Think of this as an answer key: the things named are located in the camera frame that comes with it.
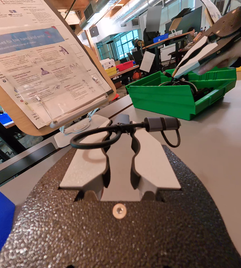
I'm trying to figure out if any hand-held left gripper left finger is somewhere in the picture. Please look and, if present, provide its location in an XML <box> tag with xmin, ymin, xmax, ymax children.
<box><xmin>59</xmin><ymin>120</ymin><xmax>113</xmax><ymax>190</ymax></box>

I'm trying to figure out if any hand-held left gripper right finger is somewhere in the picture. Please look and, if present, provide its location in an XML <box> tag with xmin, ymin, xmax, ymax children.
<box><xmin>130</xmin><ymin>121</ymin><xmax>182</xmax><ymax>191</ymax></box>

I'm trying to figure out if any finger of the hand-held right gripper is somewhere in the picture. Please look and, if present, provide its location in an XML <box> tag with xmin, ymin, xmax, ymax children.
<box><xmin>174</xmin><ymin>42</ymin><xmax>219</xmax><ymax>79</ymax></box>
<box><xmin>176</xmin><ymin>36</ymin><xmax>209</xmax><ymax>70</ymax></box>

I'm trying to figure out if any braided grey USB-C cable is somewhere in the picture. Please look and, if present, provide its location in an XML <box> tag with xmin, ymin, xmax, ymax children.
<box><xmin>183</xmin><ymin>81</ymin><xmax>197</xmax><ymax>93</ymax></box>

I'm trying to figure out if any orange plug cable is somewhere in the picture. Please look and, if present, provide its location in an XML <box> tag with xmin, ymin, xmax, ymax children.
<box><xmin>163</xmin><ymin>69</ymin><xmax>185</xmax><ymax>86</ymax></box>

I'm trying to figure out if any black USB-C cable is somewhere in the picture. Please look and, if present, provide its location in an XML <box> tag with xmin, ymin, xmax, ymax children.
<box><xmin>193</xmin><ymin>87</ymin><xmax>214</xmax><ymax>100</ymax></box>

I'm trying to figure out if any black hub cable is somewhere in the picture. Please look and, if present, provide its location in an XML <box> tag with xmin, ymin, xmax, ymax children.
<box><xmin>70</xmin><ymin>117</ymin><xmax>181</xmax><ymax>150</ymax></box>

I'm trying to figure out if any green plastic bin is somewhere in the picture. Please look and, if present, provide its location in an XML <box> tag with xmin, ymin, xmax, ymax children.
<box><xmin>125</xmin><ymin>67</ymin><xmax>237</xmax><ymax>121</ymax></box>

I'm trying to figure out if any person's right forearm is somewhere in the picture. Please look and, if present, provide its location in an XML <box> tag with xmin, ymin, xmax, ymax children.
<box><xmin>229</xmin><ymin>55</ymin><xmax>241</xmax><ymax>68</ymax></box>

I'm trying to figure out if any person's right hand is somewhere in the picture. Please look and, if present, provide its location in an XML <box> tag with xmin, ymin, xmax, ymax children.
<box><xmin>198</xmin><ymin>29</ymin><xmax>241</xmax><ymax>75</ymax></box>

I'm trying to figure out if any small wooden document stand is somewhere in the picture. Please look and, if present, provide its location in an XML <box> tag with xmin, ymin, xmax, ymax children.
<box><xmin>169</xmin><ymin>17</ymin><xmax>183</xmax><ymax>37</ymax></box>

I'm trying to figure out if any grey panel stand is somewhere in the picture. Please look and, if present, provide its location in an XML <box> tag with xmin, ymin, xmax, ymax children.
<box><xmin>139</xmin><ymin>51</ymin><xmax>155</xmax><ymax>72</ymax></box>

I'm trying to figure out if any red plastic bin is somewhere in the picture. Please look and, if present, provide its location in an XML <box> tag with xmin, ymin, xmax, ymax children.
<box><xmin>116</xmin><ymin>61</ymin><xmax>134</xmax><ymax>71</ymax></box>

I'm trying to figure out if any white cardboard box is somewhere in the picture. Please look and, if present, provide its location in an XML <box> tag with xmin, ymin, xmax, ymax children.
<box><xmin>101</xmin><ymin>59</ymin><xmax>115</xmax><ymax>69</ymax></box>

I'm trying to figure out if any laminated hand exercise sheet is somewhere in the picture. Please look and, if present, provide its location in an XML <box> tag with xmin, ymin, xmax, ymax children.
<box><xmin>0</xmin><ymin>26</ymin><xmax>109</xmax><ymax>124</ymax></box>

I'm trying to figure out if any white instruction sheet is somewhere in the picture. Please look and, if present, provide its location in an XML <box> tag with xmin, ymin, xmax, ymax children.
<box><xmin>0</xmin><ymin>0</ymin><xmax>114</xmax><ymax>129</ymax></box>

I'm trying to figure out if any silver ventilation duct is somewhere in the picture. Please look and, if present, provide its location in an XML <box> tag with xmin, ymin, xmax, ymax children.
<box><xmin>110</xmin><ymin>0</ymin><xmax>161</xmax><ymax>25</ymax></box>

